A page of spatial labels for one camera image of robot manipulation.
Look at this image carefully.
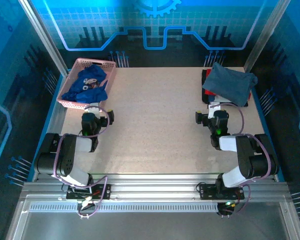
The red and black box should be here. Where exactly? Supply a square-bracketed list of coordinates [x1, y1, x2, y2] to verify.
[201, 69, 252, 108]

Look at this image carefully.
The pink plastic basket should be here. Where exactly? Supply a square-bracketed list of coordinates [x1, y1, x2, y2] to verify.
[56, 57, 117, 110]

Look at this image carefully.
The slotted grey cable duct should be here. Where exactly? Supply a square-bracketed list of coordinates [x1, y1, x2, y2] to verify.
[29, 202, 220, 213]

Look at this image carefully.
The aluminium corner post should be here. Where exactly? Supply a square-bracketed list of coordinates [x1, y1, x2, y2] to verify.
[18, 0, 70, 76]
[243, 0, 292, 73]

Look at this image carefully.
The aluminium base frame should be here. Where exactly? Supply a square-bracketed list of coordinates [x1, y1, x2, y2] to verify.
[4, 172, 300, 240]

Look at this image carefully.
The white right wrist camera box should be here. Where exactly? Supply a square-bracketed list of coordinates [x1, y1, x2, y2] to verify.
[207, 101, 221, 120]

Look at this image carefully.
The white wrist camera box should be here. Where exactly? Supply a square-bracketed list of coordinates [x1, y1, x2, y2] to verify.
[90, 102, 102, 117]
[207, 101, 221, 120]

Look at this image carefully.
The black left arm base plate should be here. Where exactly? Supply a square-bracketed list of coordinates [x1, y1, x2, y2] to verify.
[65, 183, 112, 201]

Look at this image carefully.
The grey-blue folded t-shirt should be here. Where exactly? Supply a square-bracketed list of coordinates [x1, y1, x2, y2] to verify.
[201, 61, 259, 107]

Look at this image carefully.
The royal blue printed t-shirt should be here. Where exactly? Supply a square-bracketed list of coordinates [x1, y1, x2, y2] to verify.
[61, 64, 109, 104]

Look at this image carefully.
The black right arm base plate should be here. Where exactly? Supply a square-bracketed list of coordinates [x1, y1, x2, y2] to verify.
[196, 182, 245, 201]

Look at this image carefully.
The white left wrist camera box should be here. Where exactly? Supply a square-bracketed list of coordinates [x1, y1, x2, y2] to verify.
[90, 102, 102, 117]

